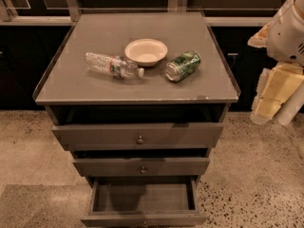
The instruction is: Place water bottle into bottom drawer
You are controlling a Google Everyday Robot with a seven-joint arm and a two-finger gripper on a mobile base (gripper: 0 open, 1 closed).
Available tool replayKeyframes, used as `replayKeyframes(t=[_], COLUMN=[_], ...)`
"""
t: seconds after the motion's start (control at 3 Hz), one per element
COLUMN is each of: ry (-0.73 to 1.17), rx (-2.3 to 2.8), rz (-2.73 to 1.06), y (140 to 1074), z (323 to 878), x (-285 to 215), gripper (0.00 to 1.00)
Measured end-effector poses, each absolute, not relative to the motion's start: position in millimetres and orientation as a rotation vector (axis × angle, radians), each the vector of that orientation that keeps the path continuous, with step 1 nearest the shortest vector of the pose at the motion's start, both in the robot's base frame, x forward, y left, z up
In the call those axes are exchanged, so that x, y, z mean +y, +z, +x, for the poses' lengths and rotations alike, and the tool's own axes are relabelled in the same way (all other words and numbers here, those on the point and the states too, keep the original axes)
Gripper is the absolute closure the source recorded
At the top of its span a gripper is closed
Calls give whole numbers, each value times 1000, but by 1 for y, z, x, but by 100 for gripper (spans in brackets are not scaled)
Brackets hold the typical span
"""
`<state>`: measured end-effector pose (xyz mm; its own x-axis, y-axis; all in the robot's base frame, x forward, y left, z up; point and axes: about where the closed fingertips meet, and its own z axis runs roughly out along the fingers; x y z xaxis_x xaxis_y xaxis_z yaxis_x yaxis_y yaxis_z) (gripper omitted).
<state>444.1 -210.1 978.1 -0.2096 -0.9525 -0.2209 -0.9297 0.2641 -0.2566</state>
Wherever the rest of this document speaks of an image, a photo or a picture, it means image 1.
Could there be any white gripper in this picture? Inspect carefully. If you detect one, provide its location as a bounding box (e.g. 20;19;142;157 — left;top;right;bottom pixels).
248;0;304;124

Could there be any clear plastic water bottle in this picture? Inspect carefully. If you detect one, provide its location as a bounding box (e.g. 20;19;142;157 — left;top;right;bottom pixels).
85;52;144;79

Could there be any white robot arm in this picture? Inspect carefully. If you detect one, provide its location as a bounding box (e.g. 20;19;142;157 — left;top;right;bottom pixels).
248;0;304;125

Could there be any grey top drawer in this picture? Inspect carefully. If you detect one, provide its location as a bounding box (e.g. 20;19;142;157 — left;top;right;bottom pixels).
52;123;223;151

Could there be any grey drawer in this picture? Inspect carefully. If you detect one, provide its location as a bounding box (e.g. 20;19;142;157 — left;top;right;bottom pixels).
73;157;210;177
52;123;223;151
82;176;206;228

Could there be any grey drawer cabinet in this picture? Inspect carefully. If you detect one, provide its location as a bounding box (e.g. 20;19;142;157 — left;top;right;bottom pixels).
32;11;241;228

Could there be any grey middle drawer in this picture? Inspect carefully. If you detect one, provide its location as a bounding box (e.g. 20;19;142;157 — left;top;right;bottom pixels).
73;157;210;177

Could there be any grey bottom drawer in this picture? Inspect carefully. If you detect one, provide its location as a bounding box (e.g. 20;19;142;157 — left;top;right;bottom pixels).
82;176;206;228

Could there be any green soda can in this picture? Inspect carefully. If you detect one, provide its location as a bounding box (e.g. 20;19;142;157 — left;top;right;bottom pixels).
165;50;201;82

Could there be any white paper bowl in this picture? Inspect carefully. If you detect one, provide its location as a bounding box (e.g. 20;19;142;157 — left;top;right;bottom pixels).
124;39;168;67

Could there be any white cylindrical post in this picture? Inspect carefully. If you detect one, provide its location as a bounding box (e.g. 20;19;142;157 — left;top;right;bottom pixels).
275;83;304;125

